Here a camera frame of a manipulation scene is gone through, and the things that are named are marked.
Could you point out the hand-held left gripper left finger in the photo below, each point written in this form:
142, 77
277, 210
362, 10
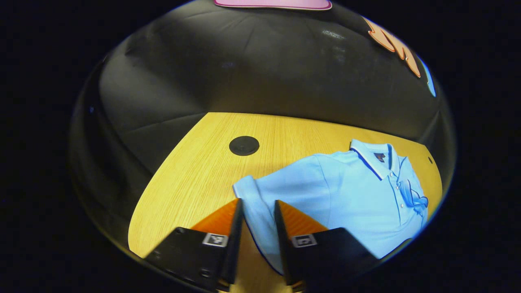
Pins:
234, 244

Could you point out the light blue polo T-shirt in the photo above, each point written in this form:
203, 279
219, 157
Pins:
346, 195

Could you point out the black backdrop cloth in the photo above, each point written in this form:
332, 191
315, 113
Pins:
252, 69

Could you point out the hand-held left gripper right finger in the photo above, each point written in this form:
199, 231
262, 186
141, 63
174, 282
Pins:
283, 248

